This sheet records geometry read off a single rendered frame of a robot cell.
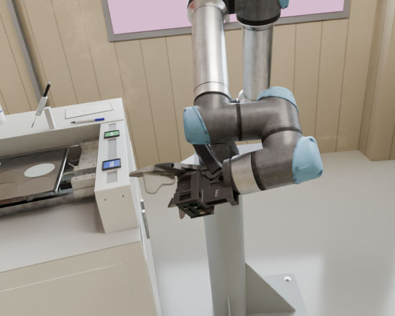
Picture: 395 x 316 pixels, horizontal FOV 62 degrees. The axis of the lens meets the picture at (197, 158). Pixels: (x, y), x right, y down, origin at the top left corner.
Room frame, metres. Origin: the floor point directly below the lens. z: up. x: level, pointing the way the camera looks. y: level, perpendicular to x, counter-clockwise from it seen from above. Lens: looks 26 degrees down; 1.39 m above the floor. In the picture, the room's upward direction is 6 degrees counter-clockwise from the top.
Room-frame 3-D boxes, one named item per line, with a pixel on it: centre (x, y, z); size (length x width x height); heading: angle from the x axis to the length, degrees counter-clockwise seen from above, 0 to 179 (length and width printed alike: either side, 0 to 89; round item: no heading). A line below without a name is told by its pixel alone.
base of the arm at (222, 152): (1.09, -0.08, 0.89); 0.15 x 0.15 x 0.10
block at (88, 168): (1.02, 0.38, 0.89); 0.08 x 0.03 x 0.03; 100
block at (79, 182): (0.94, 0.36, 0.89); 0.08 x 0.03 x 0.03; 100
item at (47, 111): (1.29, 0.59, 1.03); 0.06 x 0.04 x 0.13; 100
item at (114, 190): (1.03, 0.28, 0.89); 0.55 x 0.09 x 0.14; 10
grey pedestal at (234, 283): (1.09, -0.18, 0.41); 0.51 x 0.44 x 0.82; 88
